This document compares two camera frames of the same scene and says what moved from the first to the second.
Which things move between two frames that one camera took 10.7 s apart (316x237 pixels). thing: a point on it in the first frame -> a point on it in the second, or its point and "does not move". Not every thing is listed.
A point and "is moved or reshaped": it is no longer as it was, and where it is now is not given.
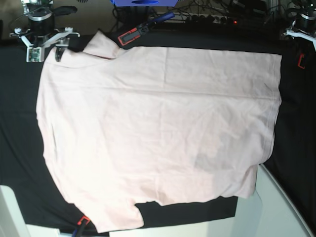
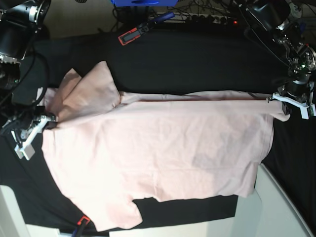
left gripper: (41, 33) -> (26, 127)
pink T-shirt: (123, 125) is moved or reshaped
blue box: (143, 3) does not move
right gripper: (303, 26) -> (299, 91)
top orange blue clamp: (135, 33) does not move
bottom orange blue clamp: (82, 223) does not move
